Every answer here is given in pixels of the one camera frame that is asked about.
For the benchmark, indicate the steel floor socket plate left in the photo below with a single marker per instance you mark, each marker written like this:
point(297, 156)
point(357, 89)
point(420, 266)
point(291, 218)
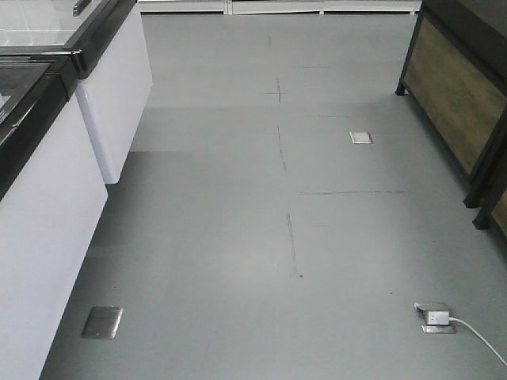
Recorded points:
point(102, 322)

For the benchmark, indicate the far white chest freezer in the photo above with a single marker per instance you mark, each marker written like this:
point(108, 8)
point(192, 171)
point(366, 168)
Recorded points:
point(105, 42)

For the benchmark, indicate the steel floor socket plate far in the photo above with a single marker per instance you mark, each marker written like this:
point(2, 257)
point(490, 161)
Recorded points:
point(361, 137)

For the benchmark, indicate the white store shelving unit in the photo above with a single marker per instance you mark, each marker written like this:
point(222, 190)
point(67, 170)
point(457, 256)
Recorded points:
point(229, 7)

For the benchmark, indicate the white chest freezer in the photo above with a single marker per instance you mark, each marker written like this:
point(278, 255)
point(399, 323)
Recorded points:
point(52, 196)
point(105, 42)

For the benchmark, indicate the steel floor socket plate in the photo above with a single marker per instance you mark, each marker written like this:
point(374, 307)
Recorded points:
point(102, 322)
point(361, 137)

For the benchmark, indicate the near white chest freezer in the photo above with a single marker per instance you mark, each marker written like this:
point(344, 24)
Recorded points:
point(52, 196)

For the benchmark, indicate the black wooden produce stand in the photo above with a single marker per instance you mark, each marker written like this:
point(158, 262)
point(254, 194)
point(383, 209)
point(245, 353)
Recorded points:
point(455, 70)

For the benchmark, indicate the open floor socket box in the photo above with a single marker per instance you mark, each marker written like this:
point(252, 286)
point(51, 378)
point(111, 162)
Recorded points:
point(436, 317)

